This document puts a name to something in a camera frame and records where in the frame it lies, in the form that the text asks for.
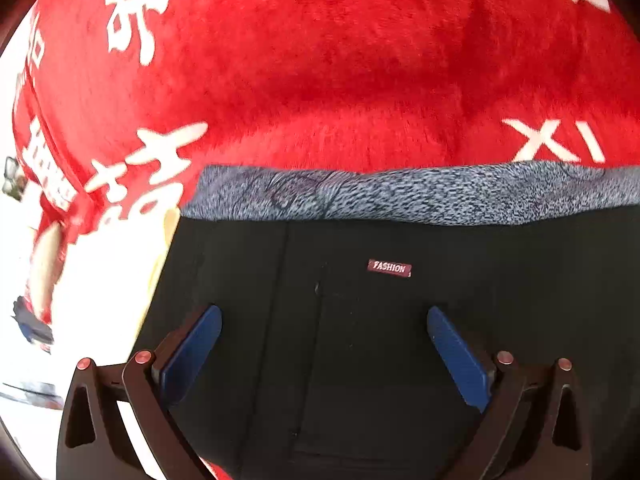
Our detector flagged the red blanket white characters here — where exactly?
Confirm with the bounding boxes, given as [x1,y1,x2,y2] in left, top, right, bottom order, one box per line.
[10,0,640,480]

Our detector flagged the black pants grey patterned waistband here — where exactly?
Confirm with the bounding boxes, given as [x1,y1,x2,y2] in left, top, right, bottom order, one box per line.
[136,162,639,479]

